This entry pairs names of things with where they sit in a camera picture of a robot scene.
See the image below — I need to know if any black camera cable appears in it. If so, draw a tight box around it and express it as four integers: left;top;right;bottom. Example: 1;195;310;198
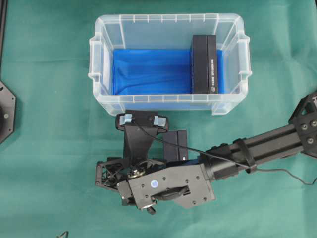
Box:
132;120;317;185

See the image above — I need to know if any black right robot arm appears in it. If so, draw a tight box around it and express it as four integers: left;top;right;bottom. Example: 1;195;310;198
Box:
95;93;317;214

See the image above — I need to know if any black table edge rail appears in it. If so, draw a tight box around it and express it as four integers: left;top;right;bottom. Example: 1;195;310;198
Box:
0;0;9;75

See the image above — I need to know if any clear plastic storage bin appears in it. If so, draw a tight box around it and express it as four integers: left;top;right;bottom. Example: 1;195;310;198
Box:
88;13;252;116

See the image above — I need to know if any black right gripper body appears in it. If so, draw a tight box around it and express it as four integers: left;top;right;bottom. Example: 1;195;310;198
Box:
95;157;165;191

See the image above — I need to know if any top black RealSense box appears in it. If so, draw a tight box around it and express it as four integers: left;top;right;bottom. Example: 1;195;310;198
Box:
190;35;218;94

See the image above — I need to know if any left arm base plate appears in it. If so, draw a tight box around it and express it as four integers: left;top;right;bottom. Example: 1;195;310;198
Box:
0;82;16;143

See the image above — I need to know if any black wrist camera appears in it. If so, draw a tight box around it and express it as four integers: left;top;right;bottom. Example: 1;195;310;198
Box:
115;110;169;133

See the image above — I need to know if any black RealSense D415 box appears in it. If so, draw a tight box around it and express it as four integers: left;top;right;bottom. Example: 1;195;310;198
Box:
163;130;189;162

